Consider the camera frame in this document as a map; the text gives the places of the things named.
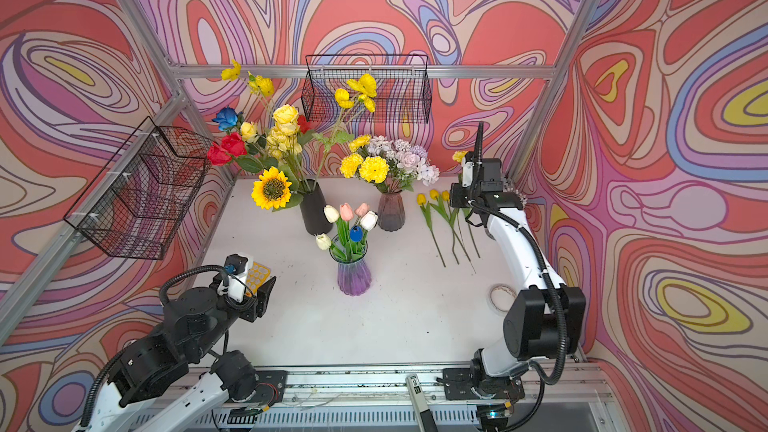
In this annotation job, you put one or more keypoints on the mixed rose bouquet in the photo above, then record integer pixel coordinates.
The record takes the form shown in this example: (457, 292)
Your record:
(255, 148)

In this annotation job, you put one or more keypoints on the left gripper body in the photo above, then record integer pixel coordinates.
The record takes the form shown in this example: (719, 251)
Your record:
(250, 308)

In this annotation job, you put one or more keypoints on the yellow tulip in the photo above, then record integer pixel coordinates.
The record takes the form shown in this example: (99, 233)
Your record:
(434, 195)
(425, 209)
(466, 212)
(451, 215)

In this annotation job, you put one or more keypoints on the tool on front rail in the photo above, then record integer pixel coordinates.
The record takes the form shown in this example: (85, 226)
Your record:
(423, 415)

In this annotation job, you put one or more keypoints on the left black wire basket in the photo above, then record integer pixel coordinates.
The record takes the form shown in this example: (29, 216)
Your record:
(136, 205)

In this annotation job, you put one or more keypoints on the blue tulip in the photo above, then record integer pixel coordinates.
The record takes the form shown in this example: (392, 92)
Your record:
(356, 234)

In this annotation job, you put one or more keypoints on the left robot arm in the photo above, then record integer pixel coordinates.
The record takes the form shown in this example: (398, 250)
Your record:
(199, 308)

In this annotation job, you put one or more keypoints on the purple glass tulip vase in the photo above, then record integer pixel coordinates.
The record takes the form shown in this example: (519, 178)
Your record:
(354, 277)

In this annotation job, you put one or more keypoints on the sunflower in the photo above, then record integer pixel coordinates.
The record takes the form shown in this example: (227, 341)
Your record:
(272, 190)

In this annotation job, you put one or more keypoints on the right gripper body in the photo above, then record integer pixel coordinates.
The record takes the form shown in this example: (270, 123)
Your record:
(464, 196)

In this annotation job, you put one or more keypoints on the black wire basket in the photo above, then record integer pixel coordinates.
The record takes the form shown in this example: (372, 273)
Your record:
(136, 205)
(404, 87)

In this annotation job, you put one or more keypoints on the yellow carnation stem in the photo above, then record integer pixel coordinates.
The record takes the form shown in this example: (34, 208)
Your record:
(459, 158)

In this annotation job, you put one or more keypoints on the yellow calculator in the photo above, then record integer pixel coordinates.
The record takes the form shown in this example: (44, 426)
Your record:
(256, 276)

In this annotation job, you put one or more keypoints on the white tape roll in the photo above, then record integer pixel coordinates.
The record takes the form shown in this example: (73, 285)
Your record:
(500, 298)

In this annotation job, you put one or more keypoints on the yellow and lilac bouquet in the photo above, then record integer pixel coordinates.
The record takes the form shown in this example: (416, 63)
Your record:
(391, 165)

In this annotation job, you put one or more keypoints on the red grey glass vase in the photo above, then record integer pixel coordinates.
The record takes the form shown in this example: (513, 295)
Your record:
(391, 212)

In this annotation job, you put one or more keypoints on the back black wire basket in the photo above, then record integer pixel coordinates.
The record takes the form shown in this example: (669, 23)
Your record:
(404, 87)

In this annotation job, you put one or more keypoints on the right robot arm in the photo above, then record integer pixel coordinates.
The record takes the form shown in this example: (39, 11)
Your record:
(543, 326)

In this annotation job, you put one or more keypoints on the black vase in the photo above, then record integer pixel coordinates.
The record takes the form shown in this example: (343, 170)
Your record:
(312, 210)

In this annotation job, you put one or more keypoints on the yellow tulip front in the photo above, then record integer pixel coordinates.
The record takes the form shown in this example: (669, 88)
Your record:
(451, 215)

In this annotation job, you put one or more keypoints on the tulip bunch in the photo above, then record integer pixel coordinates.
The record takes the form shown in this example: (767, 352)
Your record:
(342, 220)

